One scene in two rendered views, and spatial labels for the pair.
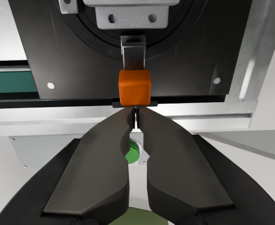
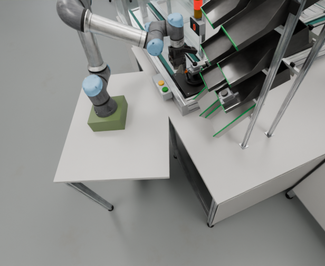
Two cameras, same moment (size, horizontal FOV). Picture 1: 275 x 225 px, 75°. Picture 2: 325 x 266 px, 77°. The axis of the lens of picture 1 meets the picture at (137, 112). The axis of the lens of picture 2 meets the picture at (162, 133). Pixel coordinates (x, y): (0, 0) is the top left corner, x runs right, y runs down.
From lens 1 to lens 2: 1.30 m
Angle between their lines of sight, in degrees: 48
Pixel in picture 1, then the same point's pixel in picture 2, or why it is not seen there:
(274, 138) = not seen: outside the picture
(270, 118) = (183, 132)
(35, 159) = (155, 77)
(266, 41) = not seen: hidden behind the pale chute
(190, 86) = (185, 91)
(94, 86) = (178, 79)
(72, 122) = (168, 80)
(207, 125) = (178, 99)
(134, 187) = (138, 112)
